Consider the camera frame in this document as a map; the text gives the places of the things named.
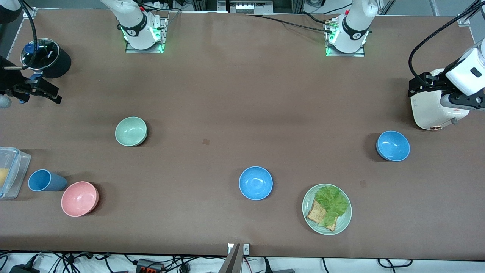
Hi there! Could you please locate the blue bowl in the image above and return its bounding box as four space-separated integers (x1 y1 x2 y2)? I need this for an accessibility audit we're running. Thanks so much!
376 130 411 162
239 166 274 201

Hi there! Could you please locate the green bowl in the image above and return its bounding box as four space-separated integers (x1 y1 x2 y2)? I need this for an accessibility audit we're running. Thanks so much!
115 116 148 147

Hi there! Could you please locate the pink bowl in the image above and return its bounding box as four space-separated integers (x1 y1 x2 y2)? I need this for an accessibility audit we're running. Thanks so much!
61 181 100 217

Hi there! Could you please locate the white toaster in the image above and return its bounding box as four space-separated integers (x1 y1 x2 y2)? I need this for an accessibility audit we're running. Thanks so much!
410 68 470 131

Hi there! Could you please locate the clear plastic food container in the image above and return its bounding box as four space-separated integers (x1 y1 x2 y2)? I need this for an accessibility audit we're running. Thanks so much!
0 147 32 200

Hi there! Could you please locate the blue cup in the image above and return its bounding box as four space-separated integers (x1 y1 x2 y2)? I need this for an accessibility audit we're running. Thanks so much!
28 169 68 192

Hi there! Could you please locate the green lettuce leaf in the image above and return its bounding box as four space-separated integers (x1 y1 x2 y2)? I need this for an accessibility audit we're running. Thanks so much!
315 186 349 228

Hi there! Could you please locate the green plate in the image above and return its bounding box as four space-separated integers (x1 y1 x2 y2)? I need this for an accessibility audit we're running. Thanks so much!
302 184 352 235

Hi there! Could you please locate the brown bread slice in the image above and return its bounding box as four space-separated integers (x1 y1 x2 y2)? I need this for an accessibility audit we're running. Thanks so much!
306 199 338 232

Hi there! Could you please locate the white power strip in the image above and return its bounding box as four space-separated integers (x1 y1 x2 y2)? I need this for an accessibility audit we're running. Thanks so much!
235 2 274 14

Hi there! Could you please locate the black orange power brick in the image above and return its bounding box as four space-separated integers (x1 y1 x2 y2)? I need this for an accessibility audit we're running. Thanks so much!
136 259 164 273

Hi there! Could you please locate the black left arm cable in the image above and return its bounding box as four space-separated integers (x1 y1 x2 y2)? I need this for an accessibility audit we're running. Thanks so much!
408 2 485 89

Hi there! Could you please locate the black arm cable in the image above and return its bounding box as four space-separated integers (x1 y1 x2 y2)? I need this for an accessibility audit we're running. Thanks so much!
408 2 485 89
21 0 38 71

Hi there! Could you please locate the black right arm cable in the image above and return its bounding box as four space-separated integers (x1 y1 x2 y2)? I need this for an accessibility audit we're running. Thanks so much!
21 0 38 71

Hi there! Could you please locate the aluminium frame bar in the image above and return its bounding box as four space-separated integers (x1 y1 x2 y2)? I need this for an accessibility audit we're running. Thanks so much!
458 0 485 26

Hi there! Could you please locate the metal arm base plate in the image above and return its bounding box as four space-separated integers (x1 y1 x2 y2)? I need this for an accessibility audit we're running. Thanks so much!
325 18 366 58
125 17 169 54

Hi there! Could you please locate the black cable on table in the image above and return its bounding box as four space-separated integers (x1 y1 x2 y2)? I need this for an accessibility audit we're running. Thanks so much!
246 14 336 34

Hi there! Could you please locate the black looped cable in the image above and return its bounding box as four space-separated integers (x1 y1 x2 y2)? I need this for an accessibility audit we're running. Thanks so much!
377 259 413 269

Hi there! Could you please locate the grey camera mount bar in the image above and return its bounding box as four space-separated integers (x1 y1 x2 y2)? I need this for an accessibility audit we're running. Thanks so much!
218 243 243 273

